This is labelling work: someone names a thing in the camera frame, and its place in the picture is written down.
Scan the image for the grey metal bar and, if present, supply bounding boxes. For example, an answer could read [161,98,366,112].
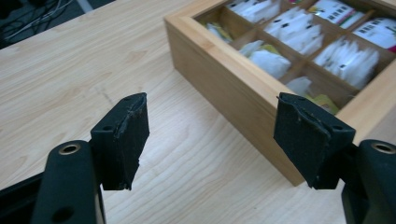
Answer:
[76,0,95,14]

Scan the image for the white packets with green label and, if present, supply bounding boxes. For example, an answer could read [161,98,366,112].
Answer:
[307,0,366,30]

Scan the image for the white and yellow tea sachets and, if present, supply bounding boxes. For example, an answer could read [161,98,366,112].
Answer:
[285,76,340,116]
[205,21,233,45]
[238,39,292,80]

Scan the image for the white packets with pink edge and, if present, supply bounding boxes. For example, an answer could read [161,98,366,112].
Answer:
[352,17,396,53]

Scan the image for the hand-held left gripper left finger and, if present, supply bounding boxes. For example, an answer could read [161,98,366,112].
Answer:
[90,91,150,191]

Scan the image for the bundle of white cables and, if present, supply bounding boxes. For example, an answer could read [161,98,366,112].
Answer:
[3,0,74,41]

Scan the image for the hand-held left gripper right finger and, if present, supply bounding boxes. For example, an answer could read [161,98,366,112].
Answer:
[273,91,357,190]

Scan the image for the row of white tea sachets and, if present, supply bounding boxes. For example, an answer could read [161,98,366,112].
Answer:
[227,0,281,23]
[263,7,325,56]
[313,38,381,91]

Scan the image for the wooden compartment box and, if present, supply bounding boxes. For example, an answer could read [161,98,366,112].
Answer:
[163,0,396,187]

